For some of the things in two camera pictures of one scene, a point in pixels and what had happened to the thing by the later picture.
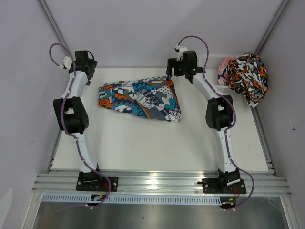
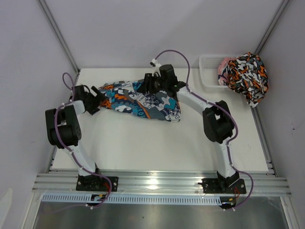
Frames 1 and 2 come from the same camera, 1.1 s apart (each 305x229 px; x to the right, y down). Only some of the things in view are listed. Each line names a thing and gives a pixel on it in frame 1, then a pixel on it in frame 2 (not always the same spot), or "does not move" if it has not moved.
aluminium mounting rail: x=267 y=183 does not move
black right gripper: x=173 y=63 to x=147 y=85
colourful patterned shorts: x=154 y=98 does not move
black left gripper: x=92 y=64 to x=98 y=99
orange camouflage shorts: x=247 y=75 does not move
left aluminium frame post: x=44 y=6 does not move
